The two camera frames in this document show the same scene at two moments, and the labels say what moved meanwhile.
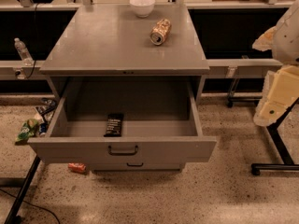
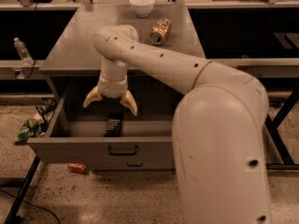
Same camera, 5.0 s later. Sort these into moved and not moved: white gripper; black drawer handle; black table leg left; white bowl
Moved: white gripper
Not moved: black table leg left; black drawer handle; white bowl
